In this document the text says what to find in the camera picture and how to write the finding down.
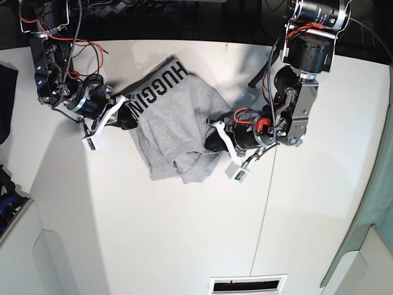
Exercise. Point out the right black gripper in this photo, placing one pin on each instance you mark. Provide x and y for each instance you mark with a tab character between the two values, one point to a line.
126	118

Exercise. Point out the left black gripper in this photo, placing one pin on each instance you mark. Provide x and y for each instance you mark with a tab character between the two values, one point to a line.
240	135

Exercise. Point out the grey t-shirt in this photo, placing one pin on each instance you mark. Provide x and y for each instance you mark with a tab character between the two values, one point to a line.
171	106

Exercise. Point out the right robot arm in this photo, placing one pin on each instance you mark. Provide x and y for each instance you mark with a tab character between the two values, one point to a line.
85	99

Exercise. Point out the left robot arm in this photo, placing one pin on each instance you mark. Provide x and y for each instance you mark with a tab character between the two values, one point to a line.
288	83

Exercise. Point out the dark cloth pile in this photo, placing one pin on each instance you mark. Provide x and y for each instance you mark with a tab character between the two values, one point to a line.
8	87

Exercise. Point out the white floor vent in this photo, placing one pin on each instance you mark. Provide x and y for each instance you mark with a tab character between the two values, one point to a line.
267	284

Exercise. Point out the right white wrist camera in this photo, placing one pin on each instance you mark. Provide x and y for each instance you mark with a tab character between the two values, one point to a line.
93	140

